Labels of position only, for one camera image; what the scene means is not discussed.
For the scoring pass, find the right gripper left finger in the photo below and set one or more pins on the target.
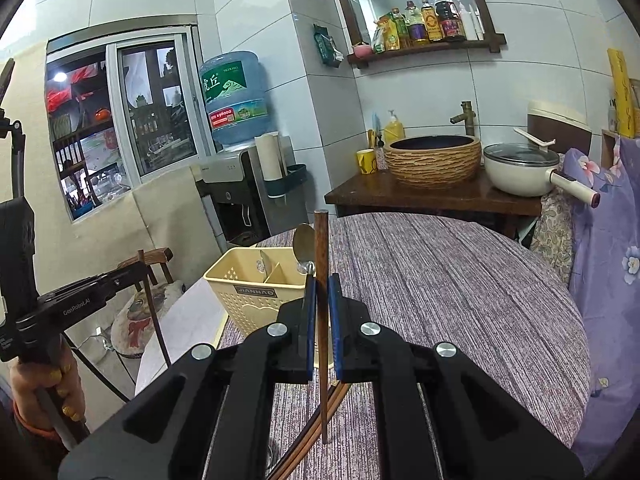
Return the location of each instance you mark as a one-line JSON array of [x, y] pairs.
[[208, 415]]

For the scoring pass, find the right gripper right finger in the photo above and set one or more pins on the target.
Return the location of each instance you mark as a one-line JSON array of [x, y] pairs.
[[437, 414]]

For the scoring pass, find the reddish brown chopstick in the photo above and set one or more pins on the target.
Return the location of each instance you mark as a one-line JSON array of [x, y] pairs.
[[320, 424]]

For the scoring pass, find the black chopstick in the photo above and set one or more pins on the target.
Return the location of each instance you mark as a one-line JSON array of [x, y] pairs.
[[149, 298]]

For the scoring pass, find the small steel spoon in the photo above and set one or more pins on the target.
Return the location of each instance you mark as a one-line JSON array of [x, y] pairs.
[[303, 248]]

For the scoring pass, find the brown wooden chopstick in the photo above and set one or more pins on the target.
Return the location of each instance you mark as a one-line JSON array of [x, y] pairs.
[[321, 251]]

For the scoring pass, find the person's left hand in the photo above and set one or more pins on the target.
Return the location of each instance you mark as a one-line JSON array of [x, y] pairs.
[[26, 379]]

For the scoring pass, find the wooden chair with cat cushion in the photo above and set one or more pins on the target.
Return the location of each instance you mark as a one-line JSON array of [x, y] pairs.
[[133, 326]]

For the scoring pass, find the beige plastic utensil holder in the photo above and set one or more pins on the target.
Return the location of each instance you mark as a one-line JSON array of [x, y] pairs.
[[252, 283]]

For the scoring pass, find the water dispenser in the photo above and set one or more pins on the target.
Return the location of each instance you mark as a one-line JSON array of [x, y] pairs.
[[234, 195]]

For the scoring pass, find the sliding glass window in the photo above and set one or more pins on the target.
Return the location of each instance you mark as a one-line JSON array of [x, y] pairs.
[[122, 110]]

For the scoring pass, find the dark wooden counter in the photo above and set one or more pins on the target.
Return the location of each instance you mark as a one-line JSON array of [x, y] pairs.
[[475, 200]]

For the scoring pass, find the purple floral cloth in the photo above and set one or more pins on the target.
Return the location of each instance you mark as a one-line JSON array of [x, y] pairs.
[[604, 283]]

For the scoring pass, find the paper cup stack holder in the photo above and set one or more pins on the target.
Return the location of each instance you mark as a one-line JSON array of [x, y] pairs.
[[279, 177]]

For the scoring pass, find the woven basin sink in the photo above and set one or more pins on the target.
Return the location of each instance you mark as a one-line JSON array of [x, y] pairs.
[[433, 161]]

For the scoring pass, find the cream pot with lid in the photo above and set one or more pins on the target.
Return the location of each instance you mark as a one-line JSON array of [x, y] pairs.
[[521, 170]]

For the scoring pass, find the yellow mug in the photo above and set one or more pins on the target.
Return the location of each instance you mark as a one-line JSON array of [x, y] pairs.
[[366, 161]]

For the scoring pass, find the yellow soap bottle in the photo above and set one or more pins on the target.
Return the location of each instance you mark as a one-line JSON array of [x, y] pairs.
[[394, 130]]

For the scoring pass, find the bronze faucet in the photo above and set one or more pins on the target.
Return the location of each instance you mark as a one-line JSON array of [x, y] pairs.
[[466, 117]]

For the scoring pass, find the blue water jug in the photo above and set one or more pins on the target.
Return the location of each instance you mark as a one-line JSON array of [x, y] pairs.
[[234, 86]]

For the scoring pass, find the brown white rice cooker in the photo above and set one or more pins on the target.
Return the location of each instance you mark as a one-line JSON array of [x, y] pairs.
[[555, 127]]

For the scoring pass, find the pink small bowl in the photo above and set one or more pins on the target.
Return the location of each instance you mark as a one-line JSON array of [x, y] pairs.
[[362, 50]]

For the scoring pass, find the green hanging packet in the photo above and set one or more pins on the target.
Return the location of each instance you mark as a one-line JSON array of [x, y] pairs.
[[329, 54]]

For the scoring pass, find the yellow snack bag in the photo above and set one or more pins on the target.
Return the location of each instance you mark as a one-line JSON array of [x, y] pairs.
[[386, 36]]

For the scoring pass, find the yellow label sauce bottle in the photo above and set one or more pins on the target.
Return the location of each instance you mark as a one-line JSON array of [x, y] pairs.
[[431, 22]]

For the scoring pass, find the purple label bottle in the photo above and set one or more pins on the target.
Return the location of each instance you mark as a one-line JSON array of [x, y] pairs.
[[415, 24]]

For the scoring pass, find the dark soy sauce bottle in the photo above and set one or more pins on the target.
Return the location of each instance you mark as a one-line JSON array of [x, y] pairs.
[[450, 20]]

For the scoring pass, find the dark wooden wall shelf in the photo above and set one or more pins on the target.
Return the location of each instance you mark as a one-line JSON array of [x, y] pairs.
[[361, 16]]

